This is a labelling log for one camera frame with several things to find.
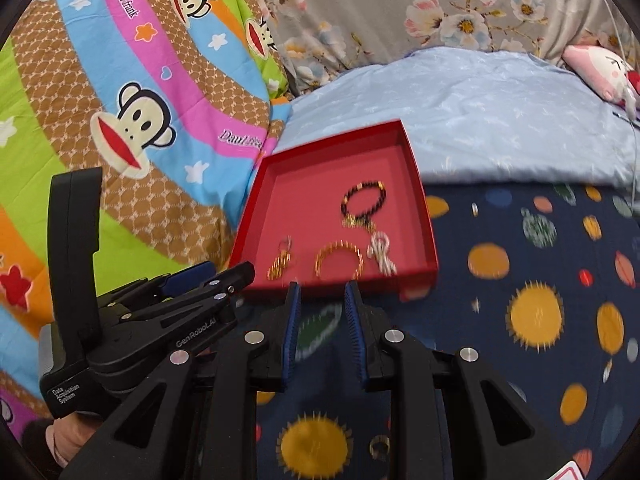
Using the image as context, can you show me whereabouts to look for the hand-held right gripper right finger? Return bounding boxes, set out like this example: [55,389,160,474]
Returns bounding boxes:
[344,280,576,480]

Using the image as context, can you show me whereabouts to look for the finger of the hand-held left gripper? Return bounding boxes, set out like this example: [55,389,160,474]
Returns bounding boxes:
[97,260,222,313]
[150,261,257,323]

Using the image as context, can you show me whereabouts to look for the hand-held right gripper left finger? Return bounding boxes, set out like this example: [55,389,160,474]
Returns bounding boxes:
[60,280,303,480]

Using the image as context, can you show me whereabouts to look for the wide gold link bracelet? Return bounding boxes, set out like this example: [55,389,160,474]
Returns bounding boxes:
[314,241,365,281]

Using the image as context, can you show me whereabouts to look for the white pearl bracelet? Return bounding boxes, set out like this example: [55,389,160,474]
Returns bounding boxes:
[366,231,398,276]

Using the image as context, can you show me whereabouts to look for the red cardboard box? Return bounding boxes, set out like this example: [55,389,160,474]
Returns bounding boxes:
[227,119,440,303]

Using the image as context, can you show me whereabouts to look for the dark bead bracelet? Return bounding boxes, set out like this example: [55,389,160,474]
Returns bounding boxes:
[341,183,388,233]

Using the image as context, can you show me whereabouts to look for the person's left forearm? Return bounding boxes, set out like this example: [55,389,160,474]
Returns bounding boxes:
[22,411,103,468]

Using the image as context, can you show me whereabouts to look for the monkey printed blanket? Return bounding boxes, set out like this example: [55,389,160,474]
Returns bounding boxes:
[0,0,291,441]

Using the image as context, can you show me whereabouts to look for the navy planet printed sheet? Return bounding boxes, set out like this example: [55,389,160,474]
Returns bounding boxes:
[235,180,640,480]

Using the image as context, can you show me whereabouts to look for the white and red card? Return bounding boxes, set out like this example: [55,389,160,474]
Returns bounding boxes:
[545,460,588,480]

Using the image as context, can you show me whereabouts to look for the light blue pillow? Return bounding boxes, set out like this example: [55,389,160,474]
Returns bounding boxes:
[270,46,640,187]

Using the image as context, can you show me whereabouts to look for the grey floral cloth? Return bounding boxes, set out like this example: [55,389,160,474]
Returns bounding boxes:
[235,0,640,98]

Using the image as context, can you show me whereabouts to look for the pink plush toy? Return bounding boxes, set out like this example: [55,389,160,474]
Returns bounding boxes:
[562,44,640,111]

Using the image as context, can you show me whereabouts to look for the gold and black ring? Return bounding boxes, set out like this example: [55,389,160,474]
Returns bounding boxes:
[369,435,392,462]

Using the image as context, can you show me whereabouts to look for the thin white cable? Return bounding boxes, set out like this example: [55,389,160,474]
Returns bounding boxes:
[612,109,640,191]

